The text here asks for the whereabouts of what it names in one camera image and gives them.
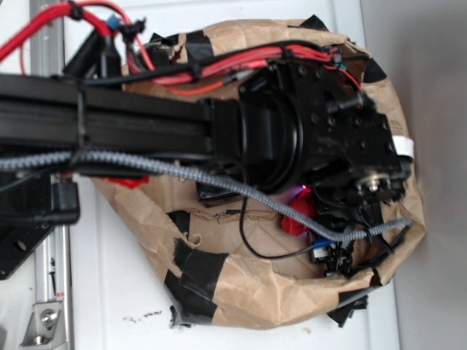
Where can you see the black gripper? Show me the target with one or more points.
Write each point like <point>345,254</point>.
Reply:
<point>300,125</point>

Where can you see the metal corner bracket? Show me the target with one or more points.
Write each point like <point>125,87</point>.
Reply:
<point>46,328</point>

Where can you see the black taped block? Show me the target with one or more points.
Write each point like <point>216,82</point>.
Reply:
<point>212,196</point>

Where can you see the brown paper bag bin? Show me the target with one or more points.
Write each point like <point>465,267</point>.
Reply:
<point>197,252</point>

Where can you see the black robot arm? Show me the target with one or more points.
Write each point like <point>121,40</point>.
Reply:
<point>101,132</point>

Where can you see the aluminium extrusion rail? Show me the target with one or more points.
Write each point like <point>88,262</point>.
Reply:
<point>52,256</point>

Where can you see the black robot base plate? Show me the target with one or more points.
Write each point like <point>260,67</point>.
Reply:
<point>22,226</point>

